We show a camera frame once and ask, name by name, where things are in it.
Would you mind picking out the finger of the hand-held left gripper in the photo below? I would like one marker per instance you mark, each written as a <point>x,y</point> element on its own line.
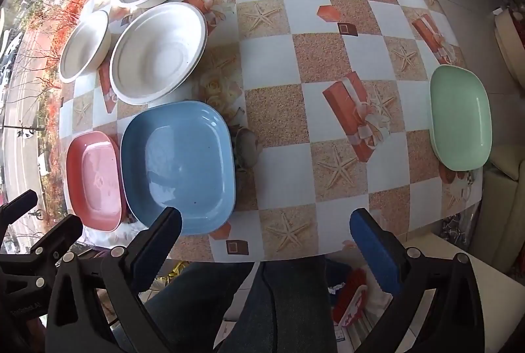
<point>20,203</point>
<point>65,232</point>

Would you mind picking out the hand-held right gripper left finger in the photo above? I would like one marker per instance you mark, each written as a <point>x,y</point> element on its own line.
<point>158,250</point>

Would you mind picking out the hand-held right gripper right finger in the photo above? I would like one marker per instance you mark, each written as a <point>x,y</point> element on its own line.
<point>373,250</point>

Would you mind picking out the pink plate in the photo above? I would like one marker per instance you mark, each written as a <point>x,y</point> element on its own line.
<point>96,180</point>

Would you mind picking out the blue plate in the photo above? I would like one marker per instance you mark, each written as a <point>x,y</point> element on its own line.
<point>176,160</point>

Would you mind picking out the green plate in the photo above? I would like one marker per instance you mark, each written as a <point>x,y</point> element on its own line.
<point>459,119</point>

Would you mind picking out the red and white package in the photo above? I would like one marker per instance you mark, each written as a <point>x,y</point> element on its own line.
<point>352,299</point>

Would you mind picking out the white printed paper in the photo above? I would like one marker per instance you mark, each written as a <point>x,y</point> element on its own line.
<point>340,333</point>

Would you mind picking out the person's legs in jeans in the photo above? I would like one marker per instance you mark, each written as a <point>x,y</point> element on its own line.
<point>246,308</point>

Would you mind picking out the white stool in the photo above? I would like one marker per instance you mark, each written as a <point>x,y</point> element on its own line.
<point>492,295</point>

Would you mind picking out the cream sofa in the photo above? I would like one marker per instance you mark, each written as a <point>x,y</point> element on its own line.
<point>506,193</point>

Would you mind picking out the printed checkered tablecloth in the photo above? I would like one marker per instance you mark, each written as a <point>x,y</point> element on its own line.
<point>287,90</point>

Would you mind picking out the round white basin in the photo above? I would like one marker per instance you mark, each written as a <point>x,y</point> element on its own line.
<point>508,45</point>

